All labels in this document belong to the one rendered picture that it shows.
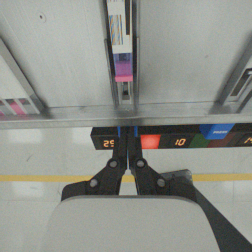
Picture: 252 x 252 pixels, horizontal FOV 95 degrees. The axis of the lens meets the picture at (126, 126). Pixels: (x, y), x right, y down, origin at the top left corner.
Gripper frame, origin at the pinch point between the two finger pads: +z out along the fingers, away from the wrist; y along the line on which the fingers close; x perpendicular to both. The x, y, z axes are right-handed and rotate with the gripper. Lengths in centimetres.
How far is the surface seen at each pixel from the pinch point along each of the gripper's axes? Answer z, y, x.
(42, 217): 7, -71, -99
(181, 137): 4.1, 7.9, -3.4
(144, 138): 4.1, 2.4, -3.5
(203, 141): 4.1, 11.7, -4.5
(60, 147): 43, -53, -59
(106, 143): 4.1, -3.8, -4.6
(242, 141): 4.1, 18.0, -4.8
